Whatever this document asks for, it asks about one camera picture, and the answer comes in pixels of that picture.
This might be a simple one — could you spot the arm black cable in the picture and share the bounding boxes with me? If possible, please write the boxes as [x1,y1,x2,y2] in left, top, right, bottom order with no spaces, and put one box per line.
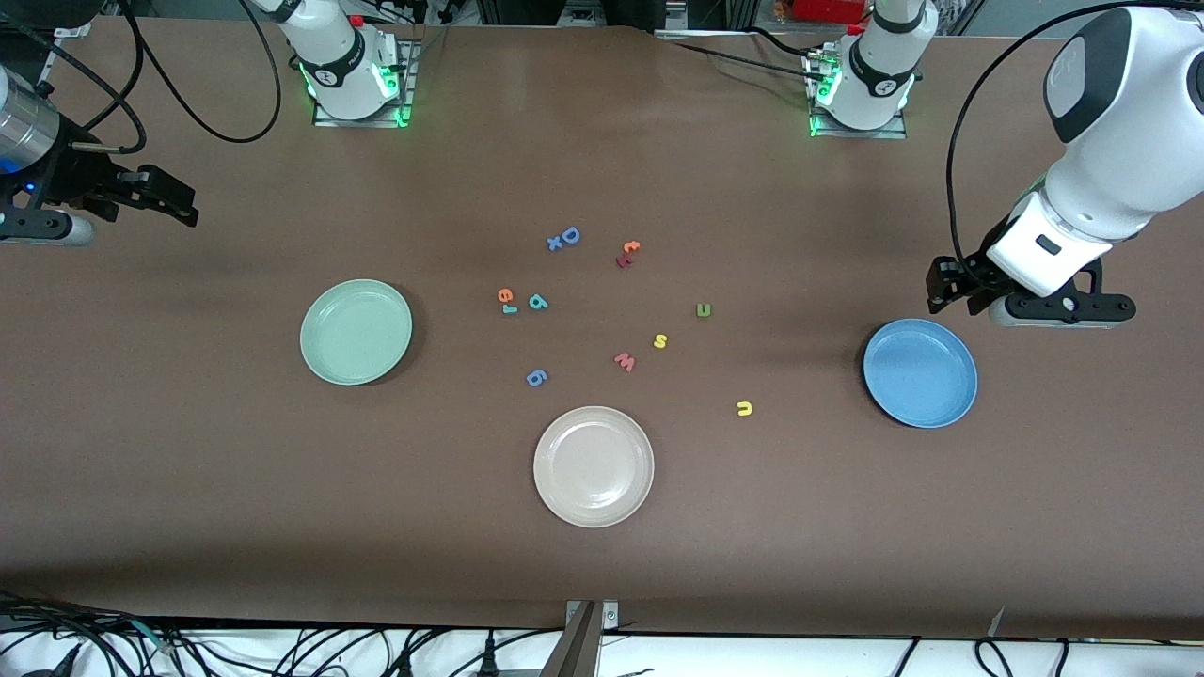
[0,0,283,156]
[945,0,1177,274]

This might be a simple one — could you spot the black background box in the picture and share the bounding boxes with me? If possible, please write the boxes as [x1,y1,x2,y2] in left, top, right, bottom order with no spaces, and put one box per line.
[475,0,622,27]

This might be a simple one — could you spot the blue plate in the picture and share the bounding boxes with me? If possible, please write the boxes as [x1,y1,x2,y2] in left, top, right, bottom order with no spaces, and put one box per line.
[863,318,979,430]

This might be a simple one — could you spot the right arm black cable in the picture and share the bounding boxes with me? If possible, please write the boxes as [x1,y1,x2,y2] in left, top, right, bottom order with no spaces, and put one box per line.
[0,0,283,156]

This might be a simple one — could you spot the beige plate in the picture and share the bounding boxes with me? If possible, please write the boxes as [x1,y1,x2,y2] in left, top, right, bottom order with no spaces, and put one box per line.
[532,405,656,529]

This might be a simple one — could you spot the red box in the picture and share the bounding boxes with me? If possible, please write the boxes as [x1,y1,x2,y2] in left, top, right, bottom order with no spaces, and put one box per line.
[790,0,871,24]

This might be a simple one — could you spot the light green plate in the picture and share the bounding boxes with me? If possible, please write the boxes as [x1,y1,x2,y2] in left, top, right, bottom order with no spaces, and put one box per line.
[299,278,414,387]

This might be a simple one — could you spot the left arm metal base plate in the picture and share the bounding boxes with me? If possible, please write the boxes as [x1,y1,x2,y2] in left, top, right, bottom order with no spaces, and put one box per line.
[807,105,910,141]

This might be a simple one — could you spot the brown table cover sheet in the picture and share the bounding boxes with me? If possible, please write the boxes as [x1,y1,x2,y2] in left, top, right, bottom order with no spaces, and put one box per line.
[0,17,1204,642]

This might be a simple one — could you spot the aluminium table edge bracket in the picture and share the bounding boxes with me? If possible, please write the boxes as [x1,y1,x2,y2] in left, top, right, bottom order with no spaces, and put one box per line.
[541,599,622,677]

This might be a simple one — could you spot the black cable on table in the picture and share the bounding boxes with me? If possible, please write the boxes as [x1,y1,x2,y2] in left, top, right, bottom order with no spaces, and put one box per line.
[673,41,817,80]
[748,26,829,59]

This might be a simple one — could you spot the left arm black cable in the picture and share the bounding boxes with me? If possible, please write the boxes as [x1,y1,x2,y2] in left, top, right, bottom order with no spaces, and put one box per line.
[945,0,1177,274]

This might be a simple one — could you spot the green floor cable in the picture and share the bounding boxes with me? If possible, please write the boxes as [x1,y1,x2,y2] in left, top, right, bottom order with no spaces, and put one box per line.
[127,619,180,656]

